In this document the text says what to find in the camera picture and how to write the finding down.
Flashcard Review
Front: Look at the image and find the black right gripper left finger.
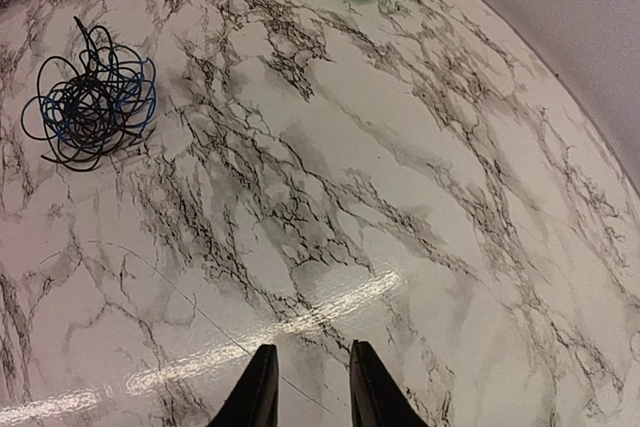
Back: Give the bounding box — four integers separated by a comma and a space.
207, 344, 279, 427

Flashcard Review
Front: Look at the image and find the blue cable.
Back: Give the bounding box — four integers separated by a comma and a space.
40, 57, 157, 143

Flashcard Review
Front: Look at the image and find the black cable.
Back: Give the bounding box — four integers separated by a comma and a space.
20, 15, 157, 172

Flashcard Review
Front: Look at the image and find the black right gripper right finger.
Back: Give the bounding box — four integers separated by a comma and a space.
349, 340, 427, 427

